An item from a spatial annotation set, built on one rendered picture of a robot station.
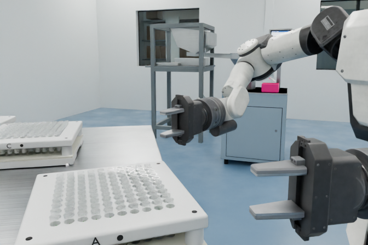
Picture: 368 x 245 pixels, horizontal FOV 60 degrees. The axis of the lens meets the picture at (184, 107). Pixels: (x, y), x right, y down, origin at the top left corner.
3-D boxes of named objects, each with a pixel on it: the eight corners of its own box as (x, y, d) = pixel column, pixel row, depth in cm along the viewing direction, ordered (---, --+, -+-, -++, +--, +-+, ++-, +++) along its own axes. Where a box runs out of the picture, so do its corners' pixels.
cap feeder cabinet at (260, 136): (219, 164, 328) (220, 91, 315) (229, 149, 381) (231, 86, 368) (283, 171, 308) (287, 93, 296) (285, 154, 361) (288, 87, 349)
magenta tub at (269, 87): (260, 92, 306) (261, 83, 304) (262, 91, 317) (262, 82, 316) (278, 93, 301) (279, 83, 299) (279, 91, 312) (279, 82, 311)
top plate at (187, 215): (12, 264, 37) (11, 248, 36) (37, 184, 60) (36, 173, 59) (209, 228, 44) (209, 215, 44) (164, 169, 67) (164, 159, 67)
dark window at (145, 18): (138, 66, 650) (137, 10, 632) (138, 66, 652) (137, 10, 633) (201, 67, 609) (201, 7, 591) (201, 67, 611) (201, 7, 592)
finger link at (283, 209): (257, 216, 37) (306, 211, 38) (247, 203, 40) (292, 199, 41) (257, 228, 37) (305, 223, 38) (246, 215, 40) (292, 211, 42)
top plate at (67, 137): (-31, 152, 79) (-33, 144, 79) (4, 129, 103) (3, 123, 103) (72, 146, 84) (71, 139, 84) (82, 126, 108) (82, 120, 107)
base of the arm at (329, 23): (327, 60, 98) (352, 30, 95) (358, 77, 88) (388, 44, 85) (298, 35, 91) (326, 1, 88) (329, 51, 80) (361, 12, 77)
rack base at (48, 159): (-29, 171, 80) (-30, 162, 80) (5, 144, 104) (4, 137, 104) (73, 164, 85) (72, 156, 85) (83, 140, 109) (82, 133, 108)
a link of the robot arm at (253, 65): (217, 81, 102) (236, 50, 114) (234, 104, 105) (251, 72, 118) (244, 70, 94) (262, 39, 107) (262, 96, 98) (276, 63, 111)
